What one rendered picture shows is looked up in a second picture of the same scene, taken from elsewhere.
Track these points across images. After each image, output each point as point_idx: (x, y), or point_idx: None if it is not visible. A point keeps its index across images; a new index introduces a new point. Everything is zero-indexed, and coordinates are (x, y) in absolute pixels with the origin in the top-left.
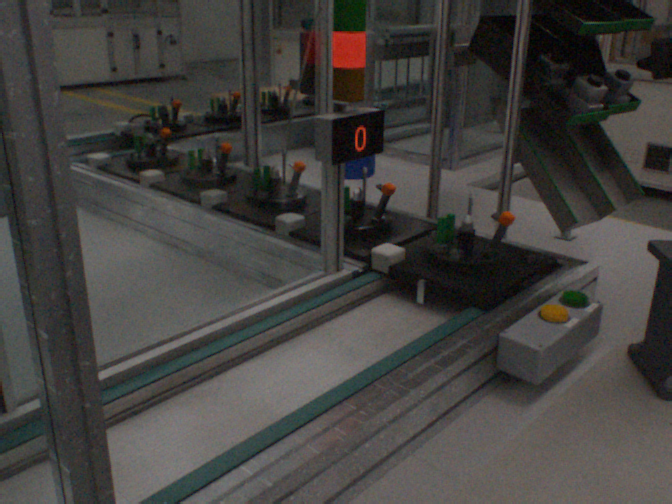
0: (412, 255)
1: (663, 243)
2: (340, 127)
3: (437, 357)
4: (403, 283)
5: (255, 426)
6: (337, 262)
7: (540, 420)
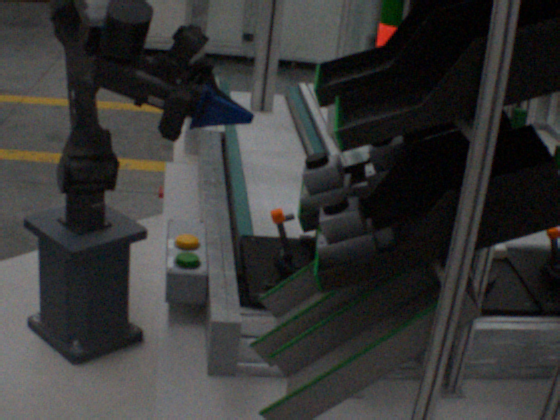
0: None
1: (133, 228)
2: None
3: (217, 198)
4: None
5: (259, 177)
6: None
7: (156, 262)
